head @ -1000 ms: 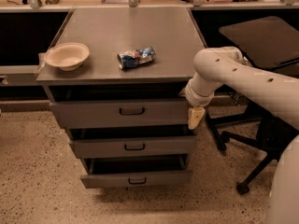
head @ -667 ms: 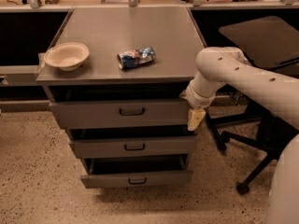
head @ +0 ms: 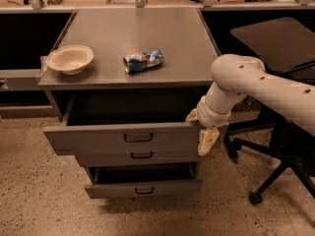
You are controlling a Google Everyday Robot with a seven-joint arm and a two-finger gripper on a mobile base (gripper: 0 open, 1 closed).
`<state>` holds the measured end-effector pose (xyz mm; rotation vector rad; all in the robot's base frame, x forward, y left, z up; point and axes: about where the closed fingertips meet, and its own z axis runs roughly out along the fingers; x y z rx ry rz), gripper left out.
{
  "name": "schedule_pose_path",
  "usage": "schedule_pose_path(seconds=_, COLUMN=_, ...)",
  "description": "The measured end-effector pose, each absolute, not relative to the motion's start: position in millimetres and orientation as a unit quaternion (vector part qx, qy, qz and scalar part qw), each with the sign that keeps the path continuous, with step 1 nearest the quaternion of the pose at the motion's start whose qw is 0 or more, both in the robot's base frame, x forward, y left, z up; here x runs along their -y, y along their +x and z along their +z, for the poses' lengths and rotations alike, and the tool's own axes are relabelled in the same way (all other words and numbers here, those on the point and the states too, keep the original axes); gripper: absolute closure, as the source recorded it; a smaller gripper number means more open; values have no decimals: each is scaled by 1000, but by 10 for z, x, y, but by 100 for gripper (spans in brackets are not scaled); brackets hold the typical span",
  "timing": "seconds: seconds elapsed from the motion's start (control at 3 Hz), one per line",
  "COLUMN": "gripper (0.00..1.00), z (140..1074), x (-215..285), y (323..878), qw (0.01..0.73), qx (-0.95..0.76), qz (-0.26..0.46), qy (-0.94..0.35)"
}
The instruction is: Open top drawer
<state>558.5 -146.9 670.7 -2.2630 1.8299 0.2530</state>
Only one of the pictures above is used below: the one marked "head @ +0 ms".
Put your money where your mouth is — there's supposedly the crumpled blue chip bag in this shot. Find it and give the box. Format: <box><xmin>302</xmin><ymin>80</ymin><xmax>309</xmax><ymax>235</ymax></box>
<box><xmin>123</xmin><ymin>49</ymin><xmax>164</xmax><ymax>74</ymax></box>

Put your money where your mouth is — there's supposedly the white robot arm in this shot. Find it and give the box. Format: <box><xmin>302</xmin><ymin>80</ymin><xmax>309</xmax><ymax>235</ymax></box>
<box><xmin>186</xmin><ymin>54</ymin><xmax>315</xmax><ymax>156</ymax></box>

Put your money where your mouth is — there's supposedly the black office chair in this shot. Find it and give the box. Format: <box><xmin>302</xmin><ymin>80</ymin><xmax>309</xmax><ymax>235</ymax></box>
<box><xmin>230</xmin><ymin>17</ymin><xmax>315</xmax><ymax>205</ymax></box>

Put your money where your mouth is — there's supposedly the grey drawer cabinet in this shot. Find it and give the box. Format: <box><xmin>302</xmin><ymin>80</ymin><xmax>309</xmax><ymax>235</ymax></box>
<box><xmin>37</xmin><ymin>6</ymin><xmax>221</xmax><ymax>182</ymax></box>

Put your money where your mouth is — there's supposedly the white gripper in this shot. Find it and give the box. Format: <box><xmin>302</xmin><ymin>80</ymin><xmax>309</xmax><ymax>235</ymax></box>
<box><xmin>186</xmin><ymin>96</ymin><xmax>230</xmax><ymax>156</ymax></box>

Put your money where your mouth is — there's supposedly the grey top drawer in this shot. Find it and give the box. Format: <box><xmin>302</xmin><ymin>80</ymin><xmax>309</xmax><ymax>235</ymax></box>
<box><xmin>44</xmin><ymin>95</ymin><xmax>199</xmax><ymax>156</ymax></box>

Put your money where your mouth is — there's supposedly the white bowl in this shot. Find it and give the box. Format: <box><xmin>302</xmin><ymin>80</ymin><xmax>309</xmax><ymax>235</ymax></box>
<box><xmin>46</xmin><ymin>45</ymin><xmax>95</xmax><ymax>75</ymax></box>

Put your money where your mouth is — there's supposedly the grey bottom drawer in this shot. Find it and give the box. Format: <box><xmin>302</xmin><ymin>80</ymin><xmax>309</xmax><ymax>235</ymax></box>
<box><xmin>85</xmin><ymin>162</ymin><xmax>203</xmax><ymax>199</ymax></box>

